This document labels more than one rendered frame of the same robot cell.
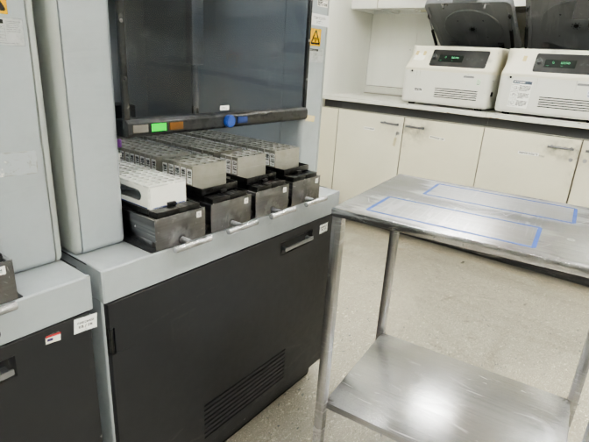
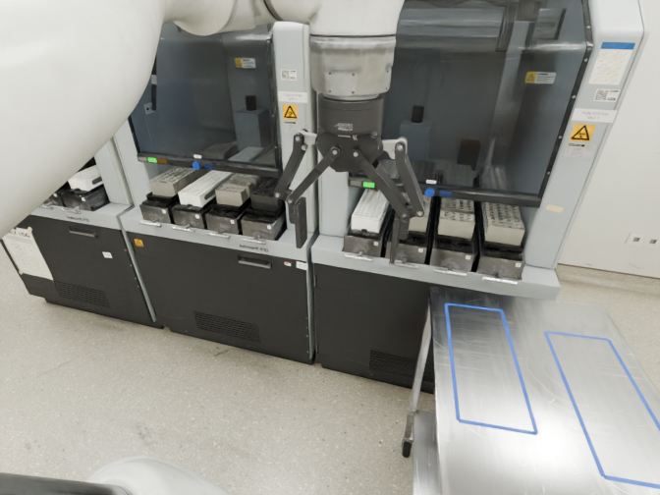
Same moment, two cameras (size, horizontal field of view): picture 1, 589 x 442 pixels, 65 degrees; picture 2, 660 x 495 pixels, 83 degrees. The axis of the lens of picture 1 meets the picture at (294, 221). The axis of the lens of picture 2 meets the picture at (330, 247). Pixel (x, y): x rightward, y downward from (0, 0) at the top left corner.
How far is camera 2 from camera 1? 0.95 m
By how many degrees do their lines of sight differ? 63
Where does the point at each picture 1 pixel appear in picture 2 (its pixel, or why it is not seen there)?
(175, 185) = (369, 221)
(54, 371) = (287, 277)
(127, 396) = (320, 310)
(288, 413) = not seen: hidden behind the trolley
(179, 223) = (360, 243)
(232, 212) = (406, 252)
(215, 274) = (386, 283)
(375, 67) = not seen: outside the picture
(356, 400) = (429, 429)
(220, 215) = not seen: hidden behind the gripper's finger
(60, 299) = (291, 249)
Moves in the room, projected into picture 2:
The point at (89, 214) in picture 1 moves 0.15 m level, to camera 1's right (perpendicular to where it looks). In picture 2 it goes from (327, 217) to (342, 237)
